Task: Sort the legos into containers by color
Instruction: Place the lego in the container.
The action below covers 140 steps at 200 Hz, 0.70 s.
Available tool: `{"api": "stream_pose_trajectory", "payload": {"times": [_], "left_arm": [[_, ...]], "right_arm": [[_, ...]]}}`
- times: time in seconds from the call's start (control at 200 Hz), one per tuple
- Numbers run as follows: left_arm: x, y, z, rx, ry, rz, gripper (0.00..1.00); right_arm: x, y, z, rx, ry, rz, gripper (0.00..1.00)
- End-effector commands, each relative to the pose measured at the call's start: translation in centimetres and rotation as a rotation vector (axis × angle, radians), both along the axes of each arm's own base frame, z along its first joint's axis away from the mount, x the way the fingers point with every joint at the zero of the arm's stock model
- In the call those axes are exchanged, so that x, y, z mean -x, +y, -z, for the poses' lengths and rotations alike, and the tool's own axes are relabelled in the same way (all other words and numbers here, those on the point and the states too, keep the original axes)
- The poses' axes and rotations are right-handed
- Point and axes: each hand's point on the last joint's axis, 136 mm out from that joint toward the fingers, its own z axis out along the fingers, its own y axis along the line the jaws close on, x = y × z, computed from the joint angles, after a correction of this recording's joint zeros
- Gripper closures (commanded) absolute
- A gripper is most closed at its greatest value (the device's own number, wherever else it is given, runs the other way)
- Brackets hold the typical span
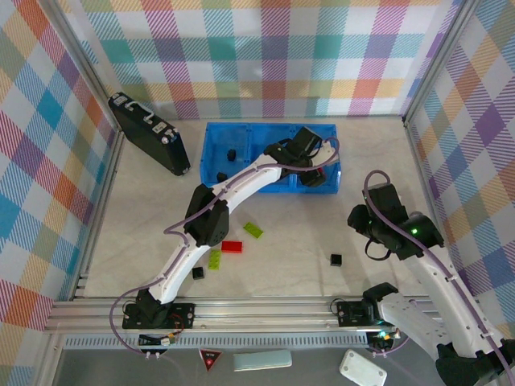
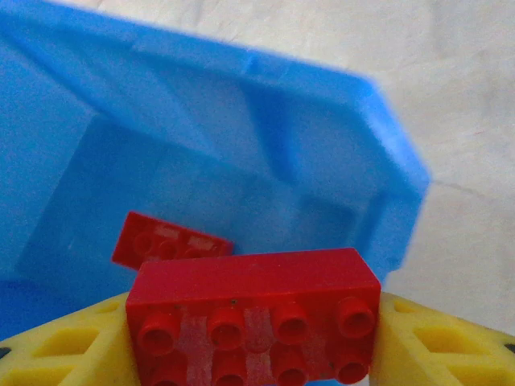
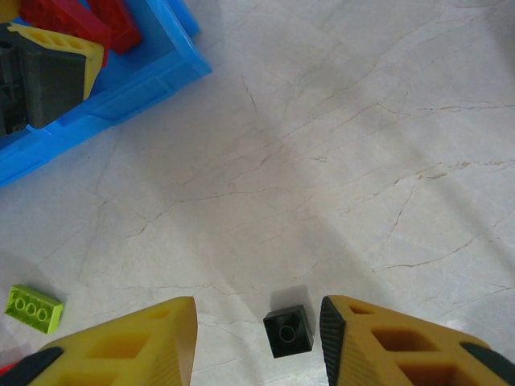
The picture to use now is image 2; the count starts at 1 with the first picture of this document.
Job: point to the red lego brick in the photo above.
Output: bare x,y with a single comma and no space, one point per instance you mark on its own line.
169,239
257,289

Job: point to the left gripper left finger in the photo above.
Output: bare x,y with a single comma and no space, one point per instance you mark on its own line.
60,350

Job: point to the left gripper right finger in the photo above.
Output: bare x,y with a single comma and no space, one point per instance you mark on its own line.
442,346

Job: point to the blue plastic bin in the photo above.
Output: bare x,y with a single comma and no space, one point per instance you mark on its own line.
161,140

